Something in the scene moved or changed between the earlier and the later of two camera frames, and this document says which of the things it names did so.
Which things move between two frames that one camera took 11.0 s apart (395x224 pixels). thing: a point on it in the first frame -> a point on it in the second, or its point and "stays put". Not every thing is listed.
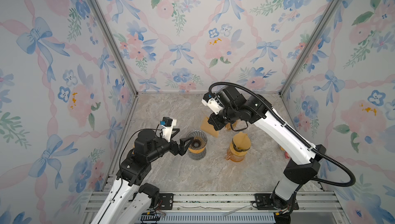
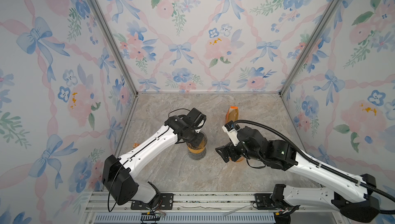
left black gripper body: (162, 148) -> (195, 138)
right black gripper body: (223, 117) -> (236, 153)
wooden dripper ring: (196, 151) stays put
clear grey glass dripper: (199, 140) stays put
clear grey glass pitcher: (197, 156) stays put
